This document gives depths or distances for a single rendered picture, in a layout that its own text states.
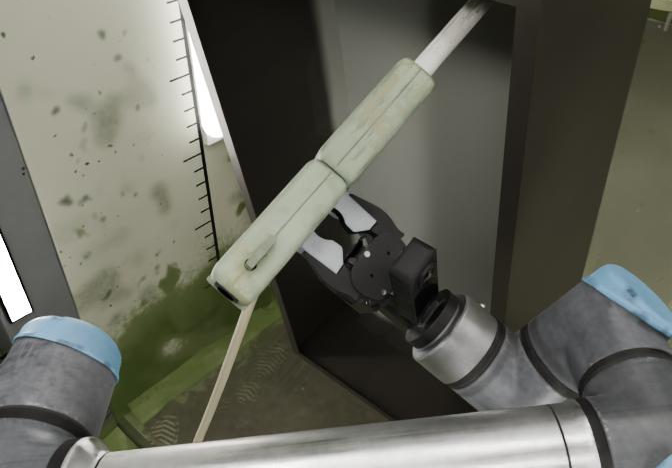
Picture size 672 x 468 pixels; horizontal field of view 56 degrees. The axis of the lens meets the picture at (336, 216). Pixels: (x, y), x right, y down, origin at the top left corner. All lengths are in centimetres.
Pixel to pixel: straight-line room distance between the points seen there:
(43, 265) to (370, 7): 104
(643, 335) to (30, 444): 55
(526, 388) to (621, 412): 14
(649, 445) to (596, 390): 7
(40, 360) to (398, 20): 87
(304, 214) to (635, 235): 173
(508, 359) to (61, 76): 122
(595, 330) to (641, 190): 162
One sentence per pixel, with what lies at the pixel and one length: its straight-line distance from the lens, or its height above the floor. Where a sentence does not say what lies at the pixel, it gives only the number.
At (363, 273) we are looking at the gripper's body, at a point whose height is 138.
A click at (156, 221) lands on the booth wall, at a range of 190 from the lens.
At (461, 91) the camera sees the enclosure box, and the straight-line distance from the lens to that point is 124.
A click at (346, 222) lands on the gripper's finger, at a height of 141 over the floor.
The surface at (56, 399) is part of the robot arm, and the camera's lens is 68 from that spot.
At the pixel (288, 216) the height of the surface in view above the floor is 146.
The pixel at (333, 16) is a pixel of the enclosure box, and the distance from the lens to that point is 135.
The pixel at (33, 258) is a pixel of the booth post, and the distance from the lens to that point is 174.
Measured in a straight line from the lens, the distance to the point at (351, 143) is 62.
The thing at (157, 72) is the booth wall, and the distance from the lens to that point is 173.
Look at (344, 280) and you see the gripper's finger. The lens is 64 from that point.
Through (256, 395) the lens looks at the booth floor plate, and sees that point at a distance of 223.
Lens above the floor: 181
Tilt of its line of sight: 37 degrees down
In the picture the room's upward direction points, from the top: straight up
